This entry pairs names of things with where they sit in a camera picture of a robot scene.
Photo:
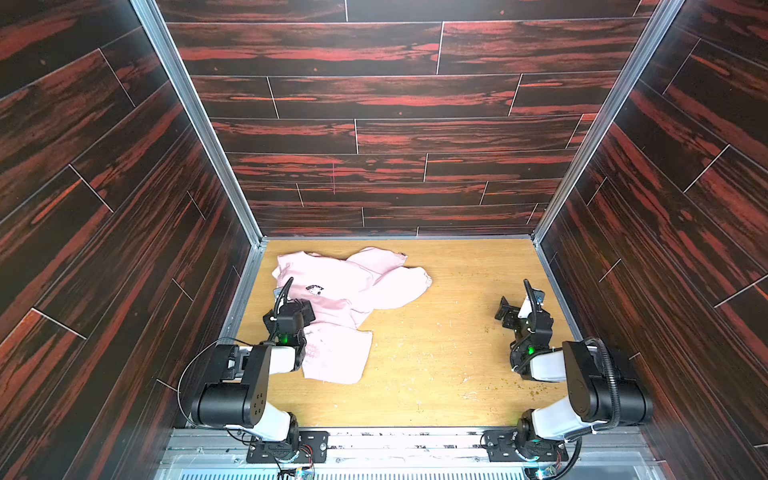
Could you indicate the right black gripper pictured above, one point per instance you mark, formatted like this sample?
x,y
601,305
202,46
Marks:
x,y
531,321

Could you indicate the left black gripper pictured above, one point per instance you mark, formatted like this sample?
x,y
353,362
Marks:
x,y
283,319

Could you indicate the pink zip-up jacket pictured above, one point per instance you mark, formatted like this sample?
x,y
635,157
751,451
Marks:
x,y
343,294

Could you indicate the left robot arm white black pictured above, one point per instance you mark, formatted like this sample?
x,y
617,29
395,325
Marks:
x,y
232,394

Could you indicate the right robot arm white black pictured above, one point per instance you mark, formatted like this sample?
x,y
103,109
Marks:
x,y
602,388

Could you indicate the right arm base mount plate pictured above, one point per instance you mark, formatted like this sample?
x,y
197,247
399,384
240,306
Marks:
x,y
505,445

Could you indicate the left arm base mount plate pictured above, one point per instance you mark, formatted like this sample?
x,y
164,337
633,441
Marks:
x,y
301,447

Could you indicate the aluminium front rail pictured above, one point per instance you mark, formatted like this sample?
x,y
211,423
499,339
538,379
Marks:
x,y
405,453

